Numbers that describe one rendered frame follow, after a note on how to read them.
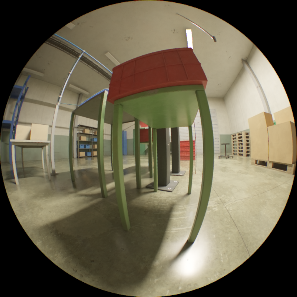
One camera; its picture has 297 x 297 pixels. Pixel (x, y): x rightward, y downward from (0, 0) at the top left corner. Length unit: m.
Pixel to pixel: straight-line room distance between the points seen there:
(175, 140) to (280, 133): 1.96
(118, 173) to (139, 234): 0.33
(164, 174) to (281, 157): 1.98
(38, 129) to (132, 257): 1.64
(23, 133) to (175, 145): 2.44
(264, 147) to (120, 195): 2.33
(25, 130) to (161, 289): 1.98
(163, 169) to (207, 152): 0.73
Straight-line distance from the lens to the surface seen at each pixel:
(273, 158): 2.16
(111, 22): 3.97
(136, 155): 0.92
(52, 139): 1.98
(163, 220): 0.59
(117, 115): 0.38
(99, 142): 0.77
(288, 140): 1.99
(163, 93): 0.33
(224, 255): 0.50
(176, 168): 1.50
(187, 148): 3.17
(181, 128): 6.60
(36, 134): 1.62
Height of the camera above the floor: 0.41
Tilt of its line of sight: level
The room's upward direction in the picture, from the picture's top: 1 degrees counter-clockwise
